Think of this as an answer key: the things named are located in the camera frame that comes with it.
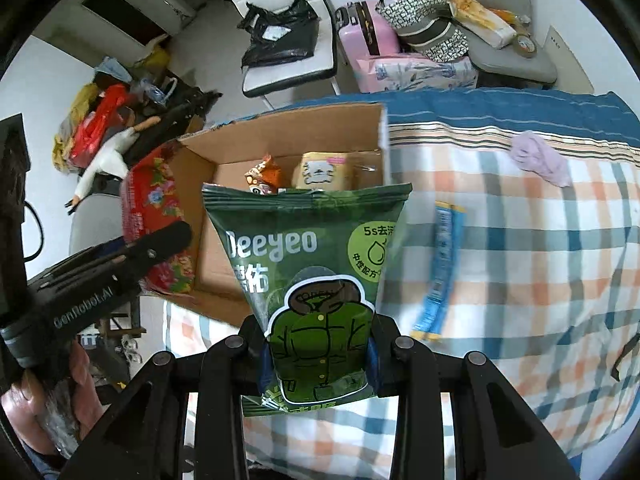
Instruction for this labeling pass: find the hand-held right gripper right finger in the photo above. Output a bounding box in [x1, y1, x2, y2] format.
[366, 315, 585, 480]

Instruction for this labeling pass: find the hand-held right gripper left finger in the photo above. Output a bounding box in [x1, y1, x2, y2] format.
[60, 315, 273, 480]

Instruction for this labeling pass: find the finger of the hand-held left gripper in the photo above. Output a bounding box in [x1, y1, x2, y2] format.
[102, 220, 194, 283]

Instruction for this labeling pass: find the red floral packet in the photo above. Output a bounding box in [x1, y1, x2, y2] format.
[120, 142, 199, 296]

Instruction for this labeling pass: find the green wipes packet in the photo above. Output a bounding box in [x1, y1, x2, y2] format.
[201, 183, 413, 419]

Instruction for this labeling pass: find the cardboard box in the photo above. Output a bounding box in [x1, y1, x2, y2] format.
[165, 102, 391, 332]

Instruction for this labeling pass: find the person's left hand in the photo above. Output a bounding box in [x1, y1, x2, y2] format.
[0, 342, 108, 461]

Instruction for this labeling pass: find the white goose plush toy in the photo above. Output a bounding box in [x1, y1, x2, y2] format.
[66, 116, 162, 211]

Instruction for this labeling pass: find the blue yellow narrow packet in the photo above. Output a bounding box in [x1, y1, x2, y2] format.
[411, 201, 469, 344]

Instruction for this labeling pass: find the black monitor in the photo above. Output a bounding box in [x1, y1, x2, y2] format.
[0, 114, 32, 313]

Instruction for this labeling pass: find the red plastic bag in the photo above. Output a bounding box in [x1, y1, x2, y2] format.
[67, 84, 132, 167]

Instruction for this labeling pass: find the yellow plastic bag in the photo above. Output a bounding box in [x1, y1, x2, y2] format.
[52, 82, 101, 171]

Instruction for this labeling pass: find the plaid bed sheet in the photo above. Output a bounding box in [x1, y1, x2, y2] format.
[162, 89, 640, 480]

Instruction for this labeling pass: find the beige bread packet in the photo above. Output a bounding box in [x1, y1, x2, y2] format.
[292, 151, 384, 192]

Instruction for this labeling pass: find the white cabinet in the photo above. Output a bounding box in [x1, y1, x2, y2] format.
[77, 0, 221, 46]

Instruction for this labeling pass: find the black plastic bag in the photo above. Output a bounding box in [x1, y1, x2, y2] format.
[237, 0, 321, 68]

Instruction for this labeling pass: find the light purple cloth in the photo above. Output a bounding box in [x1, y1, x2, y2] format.
[509, 131, 572, 188]

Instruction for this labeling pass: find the white chair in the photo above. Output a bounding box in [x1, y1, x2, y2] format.
[222, 0, 337, 98]

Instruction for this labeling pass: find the pink floral bedding pack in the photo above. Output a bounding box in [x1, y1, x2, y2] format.
[354, 54, 479, 94]

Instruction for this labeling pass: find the pink suitcase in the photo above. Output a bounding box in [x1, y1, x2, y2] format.
[334, 0, 401, 81]

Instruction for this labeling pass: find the grey chair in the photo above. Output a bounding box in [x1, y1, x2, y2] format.
[445, 0, 558, 86]

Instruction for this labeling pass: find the patterned grey tote bag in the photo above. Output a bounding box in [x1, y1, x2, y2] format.
[376, 0, 472, 63]

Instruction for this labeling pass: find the yellow orange snack packet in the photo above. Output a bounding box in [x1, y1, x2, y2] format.
[442, 0, 518, 50]

